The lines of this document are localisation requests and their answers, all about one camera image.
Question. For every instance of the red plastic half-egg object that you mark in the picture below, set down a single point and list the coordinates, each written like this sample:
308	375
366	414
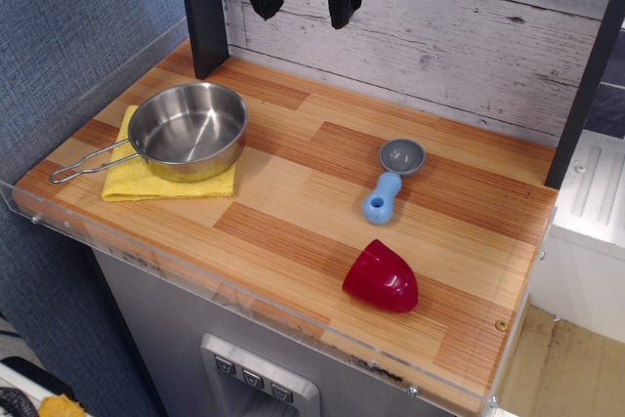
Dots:
380	278

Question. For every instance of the stainless steel pot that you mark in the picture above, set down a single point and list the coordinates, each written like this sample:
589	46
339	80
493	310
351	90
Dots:
184	134

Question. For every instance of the yellow black object bottom-left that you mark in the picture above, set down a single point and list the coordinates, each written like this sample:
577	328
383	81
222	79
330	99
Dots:
16	403

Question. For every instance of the blue grey toy scoop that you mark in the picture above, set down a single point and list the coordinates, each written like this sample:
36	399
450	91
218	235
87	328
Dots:
400	159

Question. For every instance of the yellow folded cloth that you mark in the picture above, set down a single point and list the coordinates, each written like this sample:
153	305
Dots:
132	181

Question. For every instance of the clear acrylic table guard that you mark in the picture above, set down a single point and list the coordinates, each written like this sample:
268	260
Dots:
469	223

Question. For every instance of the silver toy fridge cabinet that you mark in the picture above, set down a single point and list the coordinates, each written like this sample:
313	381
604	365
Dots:
168	313

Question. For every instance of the white toy sink unit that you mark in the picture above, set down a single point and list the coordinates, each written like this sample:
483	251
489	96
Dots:
579	274

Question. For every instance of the silver dispenser button panel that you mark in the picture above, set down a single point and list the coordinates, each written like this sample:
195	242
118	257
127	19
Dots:
246	384

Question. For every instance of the black left vertical post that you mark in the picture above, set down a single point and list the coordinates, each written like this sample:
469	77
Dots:
207	35

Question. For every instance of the black vertical post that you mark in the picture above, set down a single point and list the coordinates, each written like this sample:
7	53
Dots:
207	35
593	73

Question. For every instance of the black right vertical post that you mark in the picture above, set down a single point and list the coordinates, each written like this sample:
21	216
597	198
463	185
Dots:
593	73

